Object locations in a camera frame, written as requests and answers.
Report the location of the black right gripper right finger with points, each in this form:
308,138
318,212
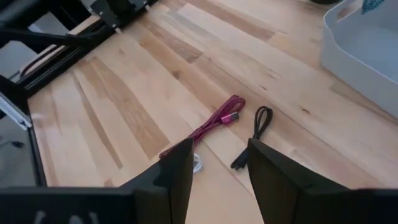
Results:
280,186

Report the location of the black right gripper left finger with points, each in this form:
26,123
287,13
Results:
168,186

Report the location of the white plastic bin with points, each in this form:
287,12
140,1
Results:
357,62

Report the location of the silver aluminium profile bar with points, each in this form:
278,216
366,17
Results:
14,113

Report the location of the black metal table frame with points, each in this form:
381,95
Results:
62,59

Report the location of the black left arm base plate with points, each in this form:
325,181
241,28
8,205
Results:
109,12

